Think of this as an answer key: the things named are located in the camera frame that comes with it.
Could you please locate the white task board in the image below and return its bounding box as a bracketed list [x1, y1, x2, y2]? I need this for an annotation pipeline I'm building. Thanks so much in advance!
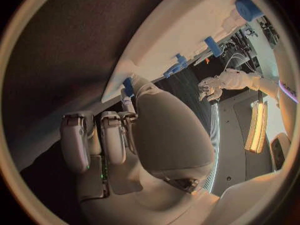
[100, 0, 266, 104]

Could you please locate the white cable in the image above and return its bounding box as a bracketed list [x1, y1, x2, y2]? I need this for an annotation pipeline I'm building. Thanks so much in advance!
[223, 52, 250, 72]

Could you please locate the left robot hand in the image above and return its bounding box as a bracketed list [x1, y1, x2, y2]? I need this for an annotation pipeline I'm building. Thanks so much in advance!
[197, 75, 227, 102]

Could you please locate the blue block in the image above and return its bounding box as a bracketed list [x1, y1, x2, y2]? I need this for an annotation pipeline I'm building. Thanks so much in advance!
[203, 36, 223, 58]

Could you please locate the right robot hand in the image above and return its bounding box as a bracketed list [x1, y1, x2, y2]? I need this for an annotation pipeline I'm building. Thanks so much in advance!
[59, 74, 220, 225]

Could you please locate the glowing light bar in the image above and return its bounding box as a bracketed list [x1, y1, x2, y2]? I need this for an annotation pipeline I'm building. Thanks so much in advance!
[243, 99, 269, 154]

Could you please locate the blue plug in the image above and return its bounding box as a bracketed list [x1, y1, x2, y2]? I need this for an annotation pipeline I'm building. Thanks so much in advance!
[163, 65, 182, 79]

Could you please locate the blue cylinder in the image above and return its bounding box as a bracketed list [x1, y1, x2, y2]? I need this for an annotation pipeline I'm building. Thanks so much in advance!
[122, 77, 136, 99]

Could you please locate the blue peg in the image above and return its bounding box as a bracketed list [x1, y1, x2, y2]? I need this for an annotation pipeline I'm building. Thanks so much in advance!
[175, 53, 189, 69]

